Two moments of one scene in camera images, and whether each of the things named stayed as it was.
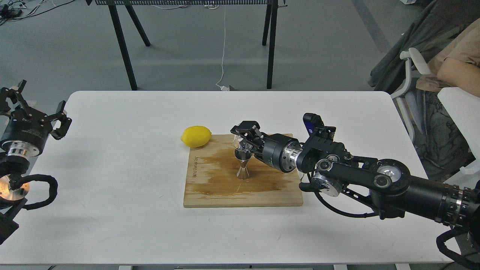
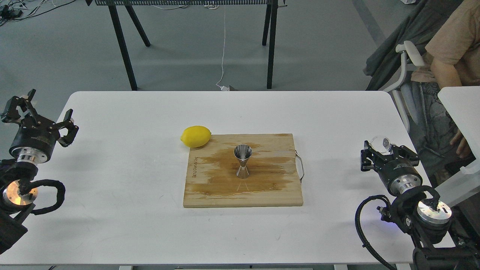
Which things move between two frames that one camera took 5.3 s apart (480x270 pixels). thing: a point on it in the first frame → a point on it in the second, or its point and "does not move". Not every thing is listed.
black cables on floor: x=12 y=11 does not move
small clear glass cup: x=237 y=139 → x=381 y=144
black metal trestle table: x=269 y=33 does not move
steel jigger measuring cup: x=243 y=156 does not move
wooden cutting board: x=211 y=179 does not move
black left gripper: x=27 y=130 → x=35 y=141
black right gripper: x=280 y=151 → x=399 y=176
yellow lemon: x=195 y=136 does not move
